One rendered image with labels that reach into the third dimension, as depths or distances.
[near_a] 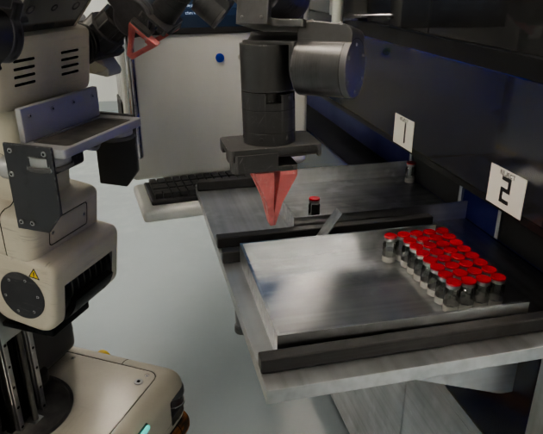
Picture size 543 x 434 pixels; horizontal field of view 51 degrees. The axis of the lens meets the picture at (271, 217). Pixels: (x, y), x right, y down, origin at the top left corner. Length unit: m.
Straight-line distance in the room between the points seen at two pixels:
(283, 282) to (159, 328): 1.54
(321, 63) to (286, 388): 0.36
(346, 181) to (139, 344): 1.27
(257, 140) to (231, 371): 1.58
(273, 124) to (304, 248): 0.38
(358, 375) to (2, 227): 0.75
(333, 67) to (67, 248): 0.80
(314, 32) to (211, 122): 1.00
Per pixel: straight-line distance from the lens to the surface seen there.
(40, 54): 1.14
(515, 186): 0.88
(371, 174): 1.33
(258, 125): 0.61
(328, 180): 1.29
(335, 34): 0.58
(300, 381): 0.69
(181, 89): 1.53
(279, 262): 0.93
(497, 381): 0.95
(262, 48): 0.59
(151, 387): 1.65
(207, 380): 2.10
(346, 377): 0.70
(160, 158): 1.56
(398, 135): 1.20
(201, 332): 2.33
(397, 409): 1.40
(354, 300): 0.84
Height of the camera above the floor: 1.31
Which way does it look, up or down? 23 degrees down
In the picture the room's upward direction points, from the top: straight up
